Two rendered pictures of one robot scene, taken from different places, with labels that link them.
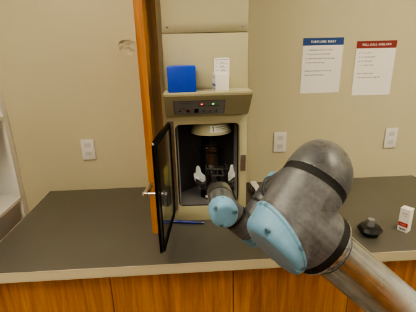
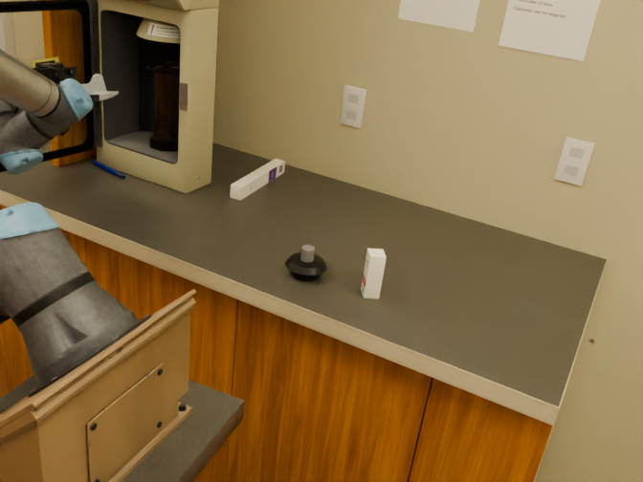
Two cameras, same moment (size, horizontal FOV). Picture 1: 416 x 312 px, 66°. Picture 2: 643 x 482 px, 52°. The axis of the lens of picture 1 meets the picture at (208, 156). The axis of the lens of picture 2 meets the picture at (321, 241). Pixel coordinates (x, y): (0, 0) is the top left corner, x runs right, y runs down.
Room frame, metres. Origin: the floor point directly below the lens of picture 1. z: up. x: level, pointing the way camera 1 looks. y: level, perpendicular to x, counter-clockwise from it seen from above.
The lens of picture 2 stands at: (0.02, -1.25, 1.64)
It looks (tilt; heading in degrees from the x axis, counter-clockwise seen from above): 26 degrees down; 28
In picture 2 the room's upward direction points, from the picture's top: 7 degrees clockwise
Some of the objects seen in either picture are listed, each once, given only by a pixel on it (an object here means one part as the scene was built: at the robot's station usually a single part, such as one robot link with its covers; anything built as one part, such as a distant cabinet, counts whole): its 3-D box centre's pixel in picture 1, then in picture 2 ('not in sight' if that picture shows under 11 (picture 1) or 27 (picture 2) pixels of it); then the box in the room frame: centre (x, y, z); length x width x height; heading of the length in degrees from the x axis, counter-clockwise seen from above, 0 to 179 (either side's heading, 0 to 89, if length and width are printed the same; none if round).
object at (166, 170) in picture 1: (165, 184); (40, 84); (1.09, 0.16, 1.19); 0.30 x 0.01 x 0.40; 177
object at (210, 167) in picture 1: (216, 182); (47, 85); (0.96, -0.03, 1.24); 0.12 x 0.08 x 0.09; 3
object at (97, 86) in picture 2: (231, 172); (99, 86); (1.06, -0.08, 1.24); 0.09 x 0.03 x 0.06; 149
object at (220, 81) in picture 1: (220, 81); not in sight; (1.21, -0.05, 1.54); 0.05 x 0.05 x 0.06; 11
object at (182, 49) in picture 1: (205, 127); (171, 31); (1.39, 0.01, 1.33); 0.32 x 0.25 x 0.77; 93
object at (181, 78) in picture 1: (181, 78); not in sight; (1.20, 0.09, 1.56); 0.10 x 0.10 x 0.09; 3
